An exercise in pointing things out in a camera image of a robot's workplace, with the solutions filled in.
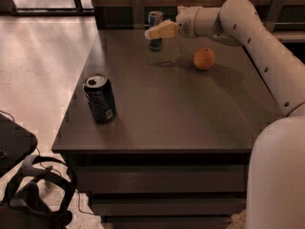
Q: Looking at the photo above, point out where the metal rail bracket right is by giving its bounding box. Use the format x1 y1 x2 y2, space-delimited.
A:
264 0 286 31

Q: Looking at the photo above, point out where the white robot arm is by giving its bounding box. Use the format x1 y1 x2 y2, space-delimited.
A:
145 0 305 229

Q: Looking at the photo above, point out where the metal rail bracket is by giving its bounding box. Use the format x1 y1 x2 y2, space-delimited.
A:
132 0 145 30
264 0 286 31

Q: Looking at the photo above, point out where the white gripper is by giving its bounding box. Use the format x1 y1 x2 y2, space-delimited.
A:
144 6 201 40

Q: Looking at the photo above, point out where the black soda can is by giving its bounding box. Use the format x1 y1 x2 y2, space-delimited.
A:
83 73 116 123

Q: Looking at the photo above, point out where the orange fruit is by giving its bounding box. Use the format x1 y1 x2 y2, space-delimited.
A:
193 48 214 71

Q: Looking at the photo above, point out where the black VR headset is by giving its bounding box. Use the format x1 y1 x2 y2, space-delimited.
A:
0 156 77 229

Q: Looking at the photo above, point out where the black chair seat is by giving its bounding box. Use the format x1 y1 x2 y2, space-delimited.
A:
0 114 38 177

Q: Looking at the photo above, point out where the silver blue redbull can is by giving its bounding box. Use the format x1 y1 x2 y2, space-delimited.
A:
149 10 163 52

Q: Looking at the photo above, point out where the metal rail bracket left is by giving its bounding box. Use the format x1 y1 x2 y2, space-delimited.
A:
132 0 145 30

